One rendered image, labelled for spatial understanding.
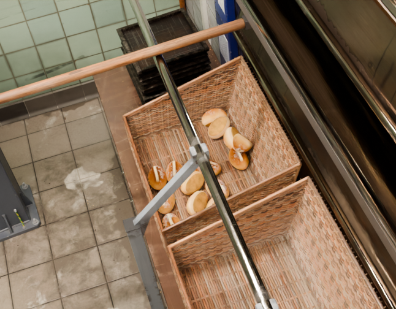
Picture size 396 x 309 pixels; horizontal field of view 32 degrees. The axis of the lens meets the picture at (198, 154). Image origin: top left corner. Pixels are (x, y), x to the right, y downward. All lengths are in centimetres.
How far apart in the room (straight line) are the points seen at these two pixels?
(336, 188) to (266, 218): 33
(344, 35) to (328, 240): 71
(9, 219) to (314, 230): 156
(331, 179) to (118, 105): 112
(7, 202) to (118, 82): 73
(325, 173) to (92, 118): 185
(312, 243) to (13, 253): 151
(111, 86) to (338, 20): 146
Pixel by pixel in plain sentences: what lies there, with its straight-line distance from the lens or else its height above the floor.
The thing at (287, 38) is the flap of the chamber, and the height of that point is 140.
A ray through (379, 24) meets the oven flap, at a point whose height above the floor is 157.
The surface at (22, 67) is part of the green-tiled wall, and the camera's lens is 351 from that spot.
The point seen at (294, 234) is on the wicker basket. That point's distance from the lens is 223.
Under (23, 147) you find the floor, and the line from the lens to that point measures 355.
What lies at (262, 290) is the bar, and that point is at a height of 117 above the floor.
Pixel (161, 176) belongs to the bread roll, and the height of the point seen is 64.
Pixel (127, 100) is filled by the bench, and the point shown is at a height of 58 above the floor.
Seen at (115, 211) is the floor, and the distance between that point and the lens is 316.
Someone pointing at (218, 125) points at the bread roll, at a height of 65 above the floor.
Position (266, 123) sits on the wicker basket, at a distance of 231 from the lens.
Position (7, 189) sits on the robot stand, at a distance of 304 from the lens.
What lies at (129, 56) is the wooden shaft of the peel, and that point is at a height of 120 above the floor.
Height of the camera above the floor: 249
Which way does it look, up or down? 49 degrees down
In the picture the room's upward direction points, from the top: 9 degrees counter-clockwise
